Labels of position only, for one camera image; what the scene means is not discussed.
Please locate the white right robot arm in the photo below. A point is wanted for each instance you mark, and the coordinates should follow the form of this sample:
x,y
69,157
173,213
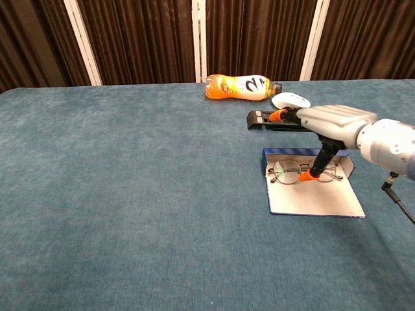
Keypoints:
x,y
389,142

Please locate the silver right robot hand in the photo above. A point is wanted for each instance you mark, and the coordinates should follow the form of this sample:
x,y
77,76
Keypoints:
x,y
334,121

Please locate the white screen frame post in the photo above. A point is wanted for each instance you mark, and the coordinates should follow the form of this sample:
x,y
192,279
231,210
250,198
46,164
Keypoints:
x,y
199,39
82,42
314,39

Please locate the brown pleated curtain panel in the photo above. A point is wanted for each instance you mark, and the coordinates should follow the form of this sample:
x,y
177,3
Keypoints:
x,y
259,35
373,35
32,42
139,39

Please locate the thin-framed eyeglasses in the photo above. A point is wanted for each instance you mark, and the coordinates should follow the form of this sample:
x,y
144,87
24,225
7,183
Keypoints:
x,y
285,171

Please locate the white computer mouse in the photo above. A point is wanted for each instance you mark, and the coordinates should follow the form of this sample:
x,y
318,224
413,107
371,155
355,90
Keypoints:
x,y
288,98

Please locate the black folding laptop stand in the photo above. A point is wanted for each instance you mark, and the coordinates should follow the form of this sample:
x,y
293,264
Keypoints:
x,y
256,118

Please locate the blue velvet tablecloth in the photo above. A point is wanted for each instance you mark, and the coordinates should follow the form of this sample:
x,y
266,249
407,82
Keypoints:
x,y
129,194

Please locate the blue cardboard glasses case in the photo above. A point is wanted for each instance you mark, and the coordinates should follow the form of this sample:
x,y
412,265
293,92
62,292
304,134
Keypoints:
x,y
317,201

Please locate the orange soda plastic bottle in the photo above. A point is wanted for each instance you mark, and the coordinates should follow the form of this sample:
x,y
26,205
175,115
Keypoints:
x,y
240,88

